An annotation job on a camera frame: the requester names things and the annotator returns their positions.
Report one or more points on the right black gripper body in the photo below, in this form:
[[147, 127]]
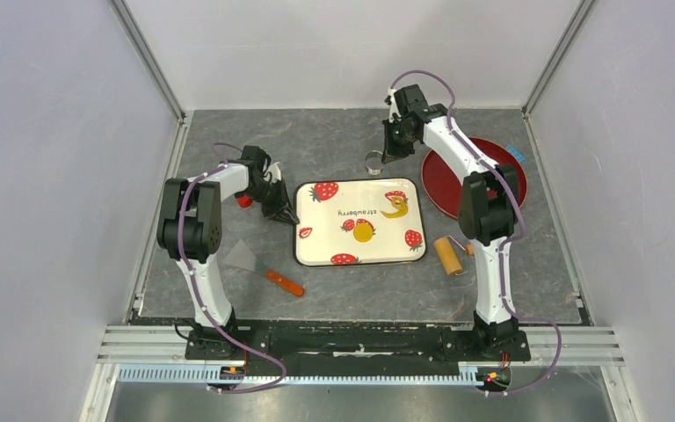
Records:
[[400, 140]]

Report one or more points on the small blue plastic piece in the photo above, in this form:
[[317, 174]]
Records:
[[515, 153]]

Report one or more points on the yellow dough piece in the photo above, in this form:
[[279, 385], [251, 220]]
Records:
[[363, 231]]

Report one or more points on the white strawberry print tray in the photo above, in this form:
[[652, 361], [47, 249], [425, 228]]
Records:
[[328, 211]]

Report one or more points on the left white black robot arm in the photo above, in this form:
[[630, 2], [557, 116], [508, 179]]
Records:
[[190, 230]]

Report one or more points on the wooden dough roller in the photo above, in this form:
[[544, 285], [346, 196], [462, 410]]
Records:
[[453, 255]]

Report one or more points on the small red cap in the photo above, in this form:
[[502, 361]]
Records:
[[244, 201]]

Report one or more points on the round red plate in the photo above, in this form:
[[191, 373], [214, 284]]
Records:
[[444, 189]]

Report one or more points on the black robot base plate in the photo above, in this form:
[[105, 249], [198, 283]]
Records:
[[330, 348]]

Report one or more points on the aluminium frame rail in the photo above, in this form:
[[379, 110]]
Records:
[[157, 354]]

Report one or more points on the orange handled metal scraper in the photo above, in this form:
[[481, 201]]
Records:
[[241, 256]]

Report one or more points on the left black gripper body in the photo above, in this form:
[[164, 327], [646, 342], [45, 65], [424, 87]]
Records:
[[271, 195]]

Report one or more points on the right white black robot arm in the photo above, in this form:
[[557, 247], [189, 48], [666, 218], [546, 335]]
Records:
[[488, 212]]

